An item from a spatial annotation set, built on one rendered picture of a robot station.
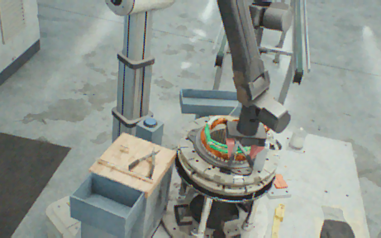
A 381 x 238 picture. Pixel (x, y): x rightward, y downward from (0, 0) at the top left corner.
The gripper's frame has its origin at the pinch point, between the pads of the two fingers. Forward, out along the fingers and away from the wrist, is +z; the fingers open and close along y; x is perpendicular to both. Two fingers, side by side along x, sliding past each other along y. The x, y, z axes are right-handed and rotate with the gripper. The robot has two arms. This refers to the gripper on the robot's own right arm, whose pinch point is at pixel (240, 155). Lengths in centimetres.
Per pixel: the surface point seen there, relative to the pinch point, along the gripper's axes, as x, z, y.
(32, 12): 250, 77, -127
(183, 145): 11.5, 7.8, -14.7
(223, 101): 50, 14, 2
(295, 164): 45, 38, 37
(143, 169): 2.5, 11.1, -26.3
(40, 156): 121, 115, -91
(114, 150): 9.8, 11.0, -35.5
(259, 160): 3.2, 3.8, 6.9
